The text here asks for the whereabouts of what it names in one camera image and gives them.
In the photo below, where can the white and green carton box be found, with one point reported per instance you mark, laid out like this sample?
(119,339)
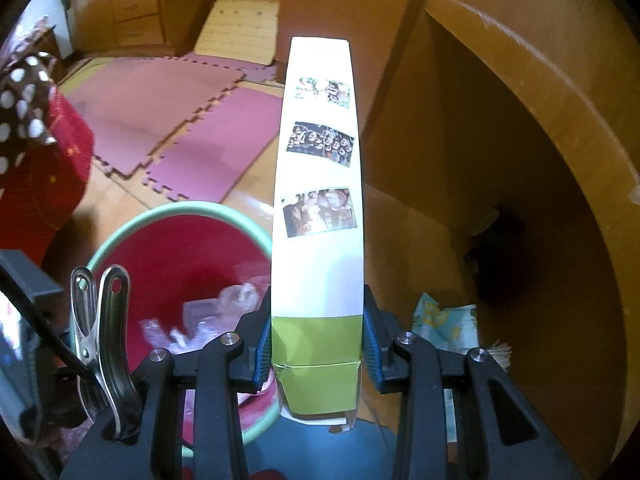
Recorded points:
(320,260)

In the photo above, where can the yellow grid board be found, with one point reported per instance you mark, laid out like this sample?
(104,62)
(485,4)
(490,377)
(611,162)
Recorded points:
(240,20)

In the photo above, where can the wooden wardrobe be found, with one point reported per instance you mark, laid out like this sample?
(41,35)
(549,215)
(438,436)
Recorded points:
(390,60)

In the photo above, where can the mauve foam mat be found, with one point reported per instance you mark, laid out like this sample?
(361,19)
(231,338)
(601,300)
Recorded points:
(230,135)

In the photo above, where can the blue foam mat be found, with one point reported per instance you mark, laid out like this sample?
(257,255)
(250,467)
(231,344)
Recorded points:
(320,455)

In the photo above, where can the brown polka dot cloth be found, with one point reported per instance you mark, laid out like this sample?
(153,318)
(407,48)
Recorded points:
(25,110)

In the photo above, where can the metal spring clip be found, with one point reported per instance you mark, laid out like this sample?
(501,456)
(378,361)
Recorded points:
(112,340)

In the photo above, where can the wooden desk with drawers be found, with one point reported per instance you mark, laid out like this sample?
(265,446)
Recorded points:
(125,5)

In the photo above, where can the dusty pink foam mat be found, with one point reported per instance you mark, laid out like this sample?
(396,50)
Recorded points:
(150,100)

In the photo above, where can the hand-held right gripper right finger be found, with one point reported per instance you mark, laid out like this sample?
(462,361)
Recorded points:
(372,355)

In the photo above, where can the red bin with green rim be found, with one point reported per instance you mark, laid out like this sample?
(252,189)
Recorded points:
(150,260)

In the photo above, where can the light blue patterned wrapper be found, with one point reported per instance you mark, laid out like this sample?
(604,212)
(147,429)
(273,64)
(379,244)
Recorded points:
(440,320)

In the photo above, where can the red patterned cushion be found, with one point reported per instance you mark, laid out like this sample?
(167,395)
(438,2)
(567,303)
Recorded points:
(50,185)

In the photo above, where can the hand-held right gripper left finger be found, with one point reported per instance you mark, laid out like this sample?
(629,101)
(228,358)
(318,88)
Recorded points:
(262,360)

